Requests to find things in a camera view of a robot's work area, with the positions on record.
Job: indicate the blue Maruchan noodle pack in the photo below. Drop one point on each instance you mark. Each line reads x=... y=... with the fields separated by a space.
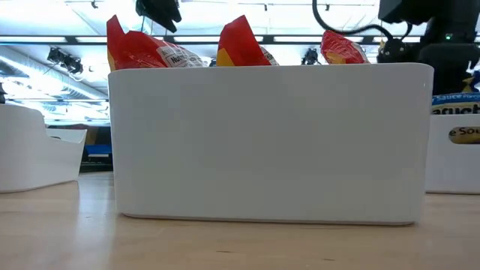
x=455 y=107

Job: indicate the red Maruchan noodle pack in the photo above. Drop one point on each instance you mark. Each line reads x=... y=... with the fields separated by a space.
x=339 y=48
x=135 y=48
x=238 y=45

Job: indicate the white plastic bin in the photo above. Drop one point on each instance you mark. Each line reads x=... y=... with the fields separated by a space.
x=270 y=142
x=33 y=157
x=450 y=168

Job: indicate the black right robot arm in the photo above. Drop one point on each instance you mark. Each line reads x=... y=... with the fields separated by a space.
x=431 y=11

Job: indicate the black ceiling fixture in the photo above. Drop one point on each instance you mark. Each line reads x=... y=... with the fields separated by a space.
x=310 y=56
x=65 y=60

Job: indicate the black overhead beam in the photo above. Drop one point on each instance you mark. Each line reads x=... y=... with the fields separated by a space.
x=268 y=39

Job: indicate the blue background crate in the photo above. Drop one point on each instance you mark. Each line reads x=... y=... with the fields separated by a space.
x=98 y=150

